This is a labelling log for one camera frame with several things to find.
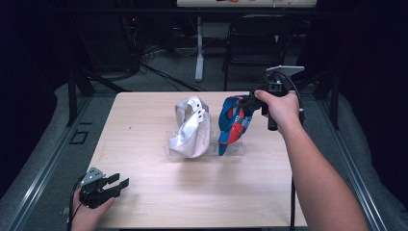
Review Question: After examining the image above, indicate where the white desk leg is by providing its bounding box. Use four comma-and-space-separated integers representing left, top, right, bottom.
194, 16, 206, 83

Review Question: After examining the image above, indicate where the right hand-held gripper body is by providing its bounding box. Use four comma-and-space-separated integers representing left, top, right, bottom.
260, 64, 306, 132

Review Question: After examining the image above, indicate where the hand-held gripper black cable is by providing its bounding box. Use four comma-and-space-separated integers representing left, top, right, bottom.
276, 70, 305, 231
66, 175, 87, 231

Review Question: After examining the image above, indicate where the bundle of floor cables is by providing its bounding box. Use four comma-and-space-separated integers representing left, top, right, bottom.
127, 43, 207, 93

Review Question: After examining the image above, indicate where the black chair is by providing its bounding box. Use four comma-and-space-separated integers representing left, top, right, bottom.
222, 13, 300, 92

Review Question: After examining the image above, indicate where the black metal stand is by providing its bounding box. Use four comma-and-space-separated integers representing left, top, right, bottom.
64, 63, 97, 128
315, 69, 342, 131

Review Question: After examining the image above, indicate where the person's left hand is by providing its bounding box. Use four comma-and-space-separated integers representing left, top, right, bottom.
70, 189, 116, 231

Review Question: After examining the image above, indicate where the right hand-held gripper black cable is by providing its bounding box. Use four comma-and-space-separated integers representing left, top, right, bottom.
276, 70, 305, 231

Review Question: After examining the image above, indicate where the clear acrylic rack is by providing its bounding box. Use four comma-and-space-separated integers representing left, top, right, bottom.
164, 129, 247, 159

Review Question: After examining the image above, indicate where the person's right hand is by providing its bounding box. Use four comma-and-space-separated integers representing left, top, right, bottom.
253, 89, 304, 137

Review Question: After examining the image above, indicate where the left hand-held gripper black cable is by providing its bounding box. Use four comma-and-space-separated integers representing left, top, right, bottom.
66, 175, 87, 231

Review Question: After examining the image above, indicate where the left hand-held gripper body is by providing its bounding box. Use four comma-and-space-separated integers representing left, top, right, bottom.
78, 167, 113, 210

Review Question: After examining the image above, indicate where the aluminium floor rail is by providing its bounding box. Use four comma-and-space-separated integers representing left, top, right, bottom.
5, 95, 94, 231
315, 95, 390, 231

